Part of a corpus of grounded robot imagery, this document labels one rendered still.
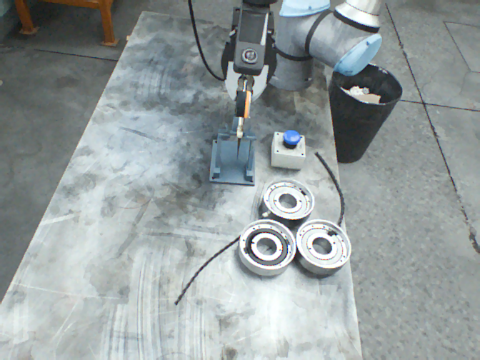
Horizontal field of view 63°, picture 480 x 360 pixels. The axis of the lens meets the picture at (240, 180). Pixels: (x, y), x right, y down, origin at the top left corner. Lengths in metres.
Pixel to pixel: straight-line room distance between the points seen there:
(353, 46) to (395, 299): 1.12
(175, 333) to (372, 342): 1.10
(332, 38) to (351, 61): 0.07
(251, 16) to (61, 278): 0.54
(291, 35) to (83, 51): 1.88
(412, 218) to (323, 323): 1.39
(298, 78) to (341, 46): 0.18
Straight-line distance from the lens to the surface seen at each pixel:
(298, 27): 1.05
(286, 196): 0.83
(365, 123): 1.94
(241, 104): 0.73
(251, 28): 0.63
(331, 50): 1.01
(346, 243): 0.79
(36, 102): 2.41
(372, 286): 1.77
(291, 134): 0.88
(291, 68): 1.11
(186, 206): 0.81
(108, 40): 2.80
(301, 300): 0.74
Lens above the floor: 1.46
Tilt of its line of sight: 49 degrees down
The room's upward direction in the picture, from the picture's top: 10 degrees clockwise
